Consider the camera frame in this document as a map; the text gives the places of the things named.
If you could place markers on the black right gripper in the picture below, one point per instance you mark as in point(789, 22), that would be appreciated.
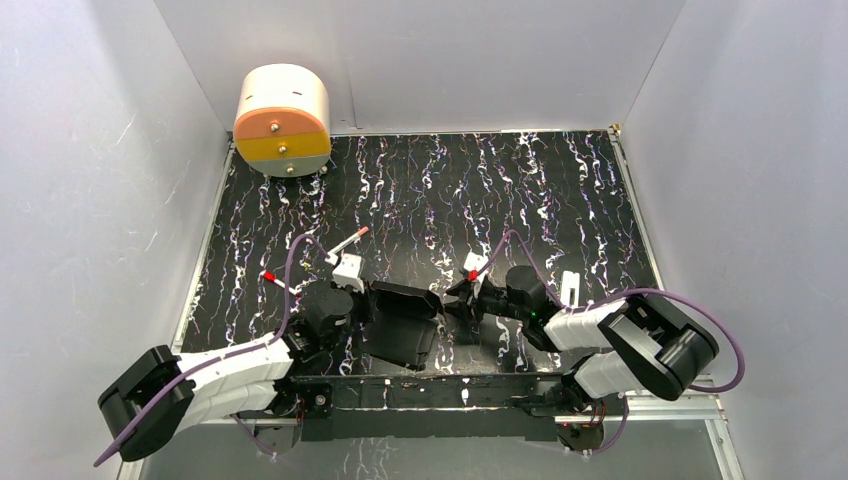
point(469, 299)

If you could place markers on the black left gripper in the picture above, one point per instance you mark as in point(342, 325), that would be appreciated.
point(374, 310)

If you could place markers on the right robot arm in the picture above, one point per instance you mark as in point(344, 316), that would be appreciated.
point(639, 342)

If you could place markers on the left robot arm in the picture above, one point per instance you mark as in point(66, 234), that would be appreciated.
point(163, 393)

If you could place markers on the pink white marker pen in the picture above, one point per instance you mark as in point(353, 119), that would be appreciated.
point(333, 255)

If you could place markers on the small red-capped white pen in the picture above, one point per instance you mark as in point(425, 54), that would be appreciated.
point(272, 278)

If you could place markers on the round cream drawer cabinet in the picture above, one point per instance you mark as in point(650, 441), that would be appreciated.
point(282, 122)

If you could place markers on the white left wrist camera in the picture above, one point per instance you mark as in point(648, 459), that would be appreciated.
point(348, 273)

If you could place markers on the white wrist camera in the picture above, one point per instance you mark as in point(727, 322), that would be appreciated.
point(348, 273)
point(472, 268)

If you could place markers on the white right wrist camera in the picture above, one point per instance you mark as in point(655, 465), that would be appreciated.
point(472, 268)

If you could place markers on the aluminium front rail frame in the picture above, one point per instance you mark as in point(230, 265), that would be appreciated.
point(475, 406)

